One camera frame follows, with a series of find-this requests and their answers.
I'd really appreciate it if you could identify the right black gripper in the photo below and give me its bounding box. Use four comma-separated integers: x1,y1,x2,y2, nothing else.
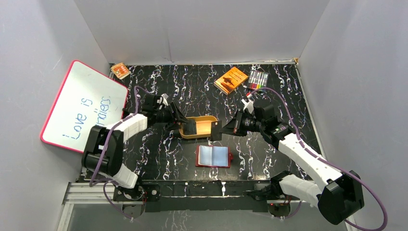
219,109,265,137

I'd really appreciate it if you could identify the orange oval tray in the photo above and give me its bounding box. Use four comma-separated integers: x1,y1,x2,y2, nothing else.
178,115,218,140

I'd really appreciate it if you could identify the red card holder wallet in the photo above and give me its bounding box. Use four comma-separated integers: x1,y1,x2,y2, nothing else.
195,145,233,168

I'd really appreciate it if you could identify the stack of black credit cards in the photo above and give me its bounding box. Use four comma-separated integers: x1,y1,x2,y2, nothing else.
183,119,197,135

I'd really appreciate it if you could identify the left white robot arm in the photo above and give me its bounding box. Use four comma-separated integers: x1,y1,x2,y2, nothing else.
82,94,188,200

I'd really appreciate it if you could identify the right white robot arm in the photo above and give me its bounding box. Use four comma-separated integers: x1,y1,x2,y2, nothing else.
220,104,365,225

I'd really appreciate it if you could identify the small orange card box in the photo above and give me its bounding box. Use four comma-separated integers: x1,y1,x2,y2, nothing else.
111,63,131,79

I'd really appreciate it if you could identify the orange book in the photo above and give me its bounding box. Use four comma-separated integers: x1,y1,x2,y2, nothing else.
214,67,248,95

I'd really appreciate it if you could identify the pack of coloured markers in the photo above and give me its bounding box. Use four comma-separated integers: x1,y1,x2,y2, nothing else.
246,70,269,91

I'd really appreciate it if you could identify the pink framed whiteboard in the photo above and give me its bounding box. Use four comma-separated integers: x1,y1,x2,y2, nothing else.
40,60,129,153

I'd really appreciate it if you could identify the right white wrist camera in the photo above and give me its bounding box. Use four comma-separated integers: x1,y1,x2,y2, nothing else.
241,98,254,115

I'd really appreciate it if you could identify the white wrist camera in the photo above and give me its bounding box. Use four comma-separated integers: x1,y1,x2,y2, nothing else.
241,98,254,115
160,93,169,106

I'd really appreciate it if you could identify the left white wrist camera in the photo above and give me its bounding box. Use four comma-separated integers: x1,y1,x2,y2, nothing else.
160,93,169,106

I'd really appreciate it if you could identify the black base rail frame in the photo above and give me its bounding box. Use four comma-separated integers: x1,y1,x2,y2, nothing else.
64,180,350,220

